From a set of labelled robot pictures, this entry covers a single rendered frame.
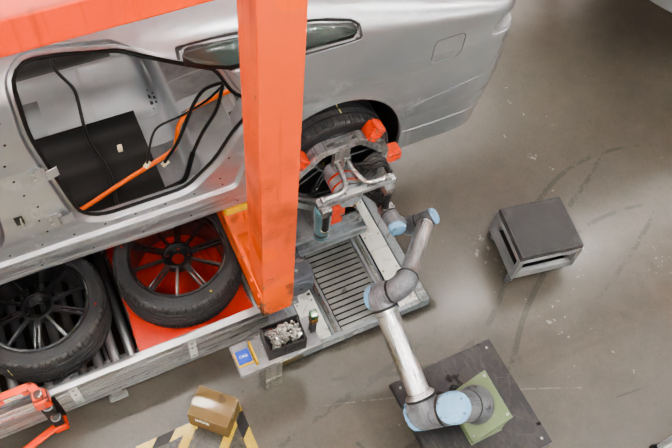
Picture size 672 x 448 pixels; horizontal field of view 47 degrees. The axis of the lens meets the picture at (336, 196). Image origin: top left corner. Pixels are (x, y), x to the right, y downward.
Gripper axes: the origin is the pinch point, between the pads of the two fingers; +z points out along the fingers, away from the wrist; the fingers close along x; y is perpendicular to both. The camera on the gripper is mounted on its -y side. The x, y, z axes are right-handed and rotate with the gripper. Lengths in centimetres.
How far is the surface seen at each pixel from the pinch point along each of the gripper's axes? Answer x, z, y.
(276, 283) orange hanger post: -37, -49, -66
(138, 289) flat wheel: -102, -10, -84
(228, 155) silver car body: -15, 5, -90
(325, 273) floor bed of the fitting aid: -62, -19, 20
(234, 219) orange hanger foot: -50, 0, -56
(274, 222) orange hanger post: 2, -49, -107
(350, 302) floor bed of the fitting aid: -60, -40, 28
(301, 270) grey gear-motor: -51, -28, -19
